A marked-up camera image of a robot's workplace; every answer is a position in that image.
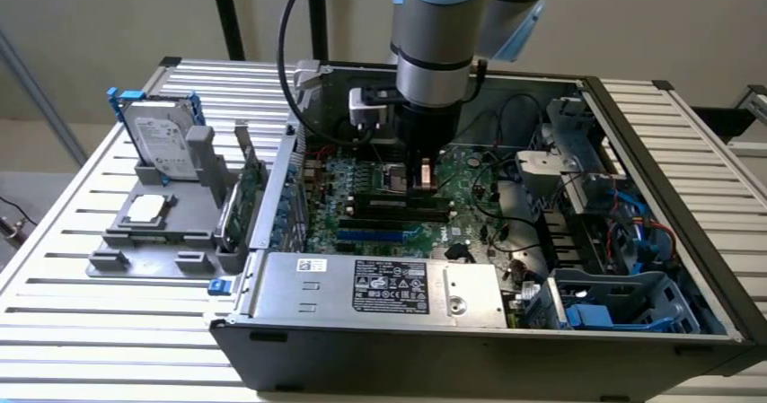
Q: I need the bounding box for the red wire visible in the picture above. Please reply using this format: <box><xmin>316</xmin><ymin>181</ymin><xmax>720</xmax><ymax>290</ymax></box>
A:
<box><xmin>633</xmin><ymin>222</ymin><xmax>678</xmax><ymax>267</ymax></box>

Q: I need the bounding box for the grey parts rack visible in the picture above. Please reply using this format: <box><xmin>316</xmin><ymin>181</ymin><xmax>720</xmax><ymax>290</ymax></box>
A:
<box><xmin>86</xmin><ymin>126</ymin><xmax>249</xmax><ymax>279</ymax></box>

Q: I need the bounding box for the silver power supply unit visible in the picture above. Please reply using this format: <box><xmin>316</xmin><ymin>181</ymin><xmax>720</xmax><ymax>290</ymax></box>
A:
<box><xmin>245</xmin><ymin>251</ymin><xmax>511</xmax><ymax>330</ymax></box>

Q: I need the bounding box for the blue disk caddy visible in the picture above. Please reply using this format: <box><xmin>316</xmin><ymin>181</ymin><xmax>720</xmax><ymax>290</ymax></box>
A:
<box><xmin>105</xmin><ymin>87</ymin><xmax>208</xmax><ymax>173</ymax></box>

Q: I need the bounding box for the black RAM stick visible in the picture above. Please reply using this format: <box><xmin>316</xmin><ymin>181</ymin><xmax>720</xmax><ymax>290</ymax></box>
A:
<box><xmin>365</xmin><ymin>197</ymin><xmax>442</xmax><ymax>208</ymax></box>

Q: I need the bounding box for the black thin wire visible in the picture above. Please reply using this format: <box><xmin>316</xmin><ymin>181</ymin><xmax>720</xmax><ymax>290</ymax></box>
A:
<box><xmin>454</xmin><ymin>92</ymin><xmax>547</xmax><ymax>153</ymax></box>

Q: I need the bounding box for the black open PC case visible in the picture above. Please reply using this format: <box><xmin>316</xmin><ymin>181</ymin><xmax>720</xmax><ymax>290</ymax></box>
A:
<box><xmin>206</xmin><ymin>63</ymin><xmax>767</xmax><ymax>394</ymax></box>

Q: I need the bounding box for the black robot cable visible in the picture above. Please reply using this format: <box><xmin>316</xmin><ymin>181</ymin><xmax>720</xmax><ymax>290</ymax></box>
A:
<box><xmin>273</xmin><ymin>0</ymin><xmax>376</xmax><ymax>147</ymax></box>

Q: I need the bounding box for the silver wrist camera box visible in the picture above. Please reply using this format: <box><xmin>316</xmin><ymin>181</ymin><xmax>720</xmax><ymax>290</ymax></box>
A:
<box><xmin>347</xmin><ymin>87</ymin><xmax>400</xmax><ymax>131</ymax></box>

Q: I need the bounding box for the silver CPU chip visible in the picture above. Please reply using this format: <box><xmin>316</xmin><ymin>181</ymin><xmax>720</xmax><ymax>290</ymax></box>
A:
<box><xmin>126</xmin><ymin>194</ymin><xmax>168</xmax><ymax>221</ymax></box>

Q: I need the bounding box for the CPU socket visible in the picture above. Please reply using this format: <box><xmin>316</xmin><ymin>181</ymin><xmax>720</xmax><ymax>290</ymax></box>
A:
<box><xmin>372</xmin><ymin>162</ymin><xmax>415</xmax><ymax>194</ymax></box>

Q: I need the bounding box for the black empty RAM slot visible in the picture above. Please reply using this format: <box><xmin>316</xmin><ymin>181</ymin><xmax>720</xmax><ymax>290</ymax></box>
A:
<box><xmin>348</xmin><ymin>208</ymin><xmax>450</xmax><ymax>224</ymax></box>

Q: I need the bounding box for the silver hard disk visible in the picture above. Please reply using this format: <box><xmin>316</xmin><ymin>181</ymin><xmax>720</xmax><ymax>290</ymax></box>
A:
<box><xmin>122</xmin><ymin>101</ymin><xmax>202</xmax><ymax>182</ymax></box>

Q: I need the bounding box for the green motherboard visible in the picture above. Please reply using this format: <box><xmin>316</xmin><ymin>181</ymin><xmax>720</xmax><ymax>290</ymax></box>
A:
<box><xmin>296</xmin><ymin>144</ymin><xmax>514</xmax><ymax>266</ymax></box>

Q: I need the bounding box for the black stand pole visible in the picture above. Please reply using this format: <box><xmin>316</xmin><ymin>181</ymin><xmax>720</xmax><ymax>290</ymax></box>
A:
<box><xmin>307</xmin><ymin>0</ymin><xmax>331</xmax><ymax>62</ymax></box>
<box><xmin>204</xmin><ymin>0</ymin><xmax>248</xmax><ymax>62</ymax></box>

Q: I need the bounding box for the grey metal drive cage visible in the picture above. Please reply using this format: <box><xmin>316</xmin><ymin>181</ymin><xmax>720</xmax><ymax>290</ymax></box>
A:
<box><xmin>514</xmin><ymin>96</ymin><xmax>631</xmax><ymax>218</ymax></box>

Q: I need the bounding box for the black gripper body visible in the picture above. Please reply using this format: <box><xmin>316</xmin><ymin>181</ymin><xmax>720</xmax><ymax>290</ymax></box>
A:
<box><xmin>396</xmin><ymin>101</ymin><xmax>459</xmax><ymax>156</ymax></box>

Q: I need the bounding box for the green graphics card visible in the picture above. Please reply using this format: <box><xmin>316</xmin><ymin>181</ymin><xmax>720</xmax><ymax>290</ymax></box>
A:
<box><xmin>213</xmin><ymin>118</ymin><xmax>268</xmax><ymax>255</ymax></box>

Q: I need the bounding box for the blue disk bay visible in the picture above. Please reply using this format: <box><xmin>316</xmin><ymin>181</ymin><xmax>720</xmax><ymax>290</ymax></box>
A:
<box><xmin>545</xmin><ymin>267</ymin><xmax>702</xmax><ymax>333</ymax></box>

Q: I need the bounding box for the blue expansion slot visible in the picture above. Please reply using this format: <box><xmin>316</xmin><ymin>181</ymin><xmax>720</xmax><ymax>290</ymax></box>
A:
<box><xmin>335</xmin><ymin>228</ymin><xmax>404</xmax><ymax>243</ymax></box>

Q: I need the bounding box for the aluminium frame post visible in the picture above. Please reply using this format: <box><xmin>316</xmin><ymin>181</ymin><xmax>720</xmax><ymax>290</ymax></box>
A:
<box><xmin>0</xmin><ymin>28</ymin><xmax>89</xmax><ymax>167</ymax></box>

